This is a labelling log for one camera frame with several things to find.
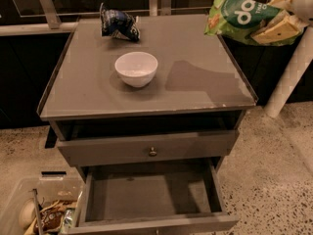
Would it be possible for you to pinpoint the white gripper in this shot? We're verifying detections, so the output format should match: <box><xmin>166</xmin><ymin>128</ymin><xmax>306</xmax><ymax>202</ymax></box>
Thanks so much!
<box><xmin>251</xmin><ymin>0</ymin><xmax>313</xmax><ymax>44</ymax></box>

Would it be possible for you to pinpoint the green rice chip bag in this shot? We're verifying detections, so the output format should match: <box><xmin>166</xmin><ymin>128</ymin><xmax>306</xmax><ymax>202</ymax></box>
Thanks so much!
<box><xmin>204</xmin><ymin>0</ymin><xmax>304</xmax><ymax>46</ymax></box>

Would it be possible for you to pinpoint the blue crumpled snack bag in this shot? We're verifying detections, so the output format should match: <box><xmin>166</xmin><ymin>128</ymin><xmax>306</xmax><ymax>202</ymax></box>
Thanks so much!
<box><xmin>100</xmin><ymin>3</ymin><xmax>140</xmax><ymax>42</ymax></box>

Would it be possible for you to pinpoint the grey drawer cabinet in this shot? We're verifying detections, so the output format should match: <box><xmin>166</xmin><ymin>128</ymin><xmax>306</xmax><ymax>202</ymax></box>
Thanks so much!
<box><xmin>36</xmin><ymin>14</ymin><xmax>259</xmax><ymax>235</ymax></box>

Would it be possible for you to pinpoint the brass drawer knob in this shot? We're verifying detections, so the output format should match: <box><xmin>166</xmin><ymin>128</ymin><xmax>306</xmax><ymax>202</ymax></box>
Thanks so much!
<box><xmin>149</xmin><ymin>147</ymin><xmax>157</xmax><ymax>157</ymax></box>

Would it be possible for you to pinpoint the grey open middle drawer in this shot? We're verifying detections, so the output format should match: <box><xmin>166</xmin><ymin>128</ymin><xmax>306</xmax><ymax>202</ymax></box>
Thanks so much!
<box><xmin>68</xmin><ymin>160</ymin><xmax>238</xmax><ymax>235</ymax></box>

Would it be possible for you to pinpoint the grey top drawer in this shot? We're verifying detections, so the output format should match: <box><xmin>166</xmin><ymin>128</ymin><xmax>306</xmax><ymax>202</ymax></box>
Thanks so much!
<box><xmin>57</xmin><ymin>130</ymin><xmax>239</xmax><ymax>166</ymax></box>

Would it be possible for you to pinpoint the white ceramic bowl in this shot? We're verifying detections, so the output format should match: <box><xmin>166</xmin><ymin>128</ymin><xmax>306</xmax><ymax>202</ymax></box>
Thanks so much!
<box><xmin>114</xmin><ymin>52</ymin><xmax>158</xmax><ymax>88</ymax></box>

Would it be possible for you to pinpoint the metal railing with glass panel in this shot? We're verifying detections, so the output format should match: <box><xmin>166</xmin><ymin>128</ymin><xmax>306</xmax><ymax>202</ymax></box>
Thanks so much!
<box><xmin>0</xmin><ymin>0</ymin><xmax>313</xmax><ymax>37</ymax></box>

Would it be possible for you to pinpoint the silver green snack packet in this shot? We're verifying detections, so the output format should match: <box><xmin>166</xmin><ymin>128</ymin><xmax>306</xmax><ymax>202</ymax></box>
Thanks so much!
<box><xmin>59</xmin><ymin>209</ymin><xmax>75</xmax><ymax>235</ymax></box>

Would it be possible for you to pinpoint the brown snack packet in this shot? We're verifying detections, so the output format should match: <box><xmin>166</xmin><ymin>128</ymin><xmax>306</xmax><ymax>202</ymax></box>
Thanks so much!
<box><xmin>23</xmin><ymin>200</ymin><xmax>77</xmax><ymax>235</ymax></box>

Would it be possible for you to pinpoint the clear plastic storage bin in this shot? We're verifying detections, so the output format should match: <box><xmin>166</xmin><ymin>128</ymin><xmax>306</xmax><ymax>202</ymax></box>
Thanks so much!
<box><xmin>0</xmin><ymin>177</ymin><xmax>83</xmax><ymax>235</ymax></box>

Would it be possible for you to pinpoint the white round object in bin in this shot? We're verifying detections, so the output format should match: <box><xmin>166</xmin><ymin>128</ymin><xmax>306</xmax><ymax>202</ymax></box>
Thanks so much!
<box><xmin>19</xmin><ymin>199</ymin><xmax>36</xmax><ymax>230</ymax></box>

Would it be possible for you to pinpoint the white diagonal support post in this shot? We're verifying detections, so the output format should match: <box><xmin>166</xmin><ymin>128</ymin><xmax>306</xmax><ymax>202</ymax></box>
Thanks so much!
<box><xmin>264</xmin><ymin>27</ymin><xmax>313</xmax><ymax>118</ymax></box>

